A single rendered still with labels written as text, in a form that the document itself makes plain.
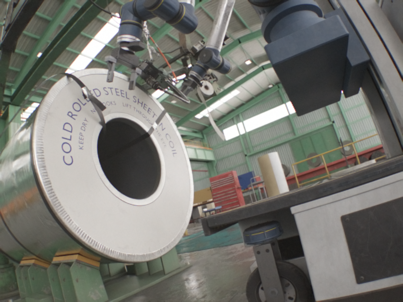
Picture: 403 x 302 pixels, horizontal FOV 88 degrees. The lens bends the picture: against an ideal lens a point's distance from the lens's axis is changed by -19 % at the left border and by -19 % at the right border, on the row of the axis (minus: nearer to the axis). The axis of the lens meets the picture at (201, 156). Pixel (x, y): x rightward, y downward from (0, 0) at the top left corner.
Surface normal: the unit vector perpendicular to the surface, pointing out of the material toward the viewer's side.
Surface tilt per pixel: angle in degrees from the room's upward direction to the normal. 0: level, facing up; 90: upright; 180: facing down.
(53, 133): 90
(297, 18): 90
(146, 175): 74
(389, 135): 90
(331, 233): 90
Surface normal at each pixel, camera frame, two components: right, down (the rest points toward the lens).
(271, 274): -0.47, -0.08
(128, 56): 0.88, 0.10
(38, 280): 0.82, -0.33
